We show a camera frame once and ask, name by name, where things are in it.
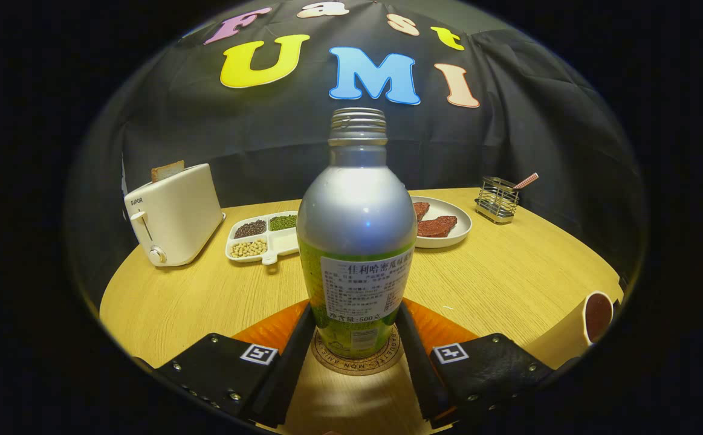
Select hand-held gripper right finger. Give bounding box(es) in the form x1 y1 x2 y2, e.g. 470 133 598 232
395 299 554 424

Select white oval plate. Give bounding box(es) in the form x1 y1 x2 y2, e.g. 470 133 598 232
409 196 473 249

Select white toaster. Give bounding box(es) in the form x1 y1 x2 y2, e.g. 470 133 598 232
124 163 227 268

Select white divided tray of beans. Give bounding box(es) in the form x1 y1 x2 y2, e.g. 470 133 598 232
225 210 300 265

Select metal wire holder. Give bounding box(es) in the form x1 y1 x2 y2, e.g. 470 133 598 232
475 176 520 225

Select slice of toast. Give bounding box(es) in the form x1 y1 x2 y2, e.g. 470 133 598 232
151 160 186 183

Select wooden table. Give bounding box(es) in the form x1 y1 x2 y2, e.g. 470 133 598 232
99 187 624 435

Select round cork coaster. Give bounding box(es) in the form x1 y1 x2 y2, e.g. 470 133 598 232
311 326 405 376

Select silver juice bottle green label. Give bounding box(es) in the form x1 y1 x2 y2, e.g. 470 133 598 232
296 108 417 359

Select beige cup with wooden handle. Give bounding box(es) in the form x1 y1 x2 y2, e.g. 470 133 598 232
523 291 623 369

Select black backdrop cloth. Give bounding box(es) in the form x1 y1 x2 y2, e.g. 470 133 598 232
67 0 648 303

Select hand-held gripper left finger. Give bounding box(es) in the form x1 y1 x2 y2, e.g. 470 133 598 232
157 301 317 428

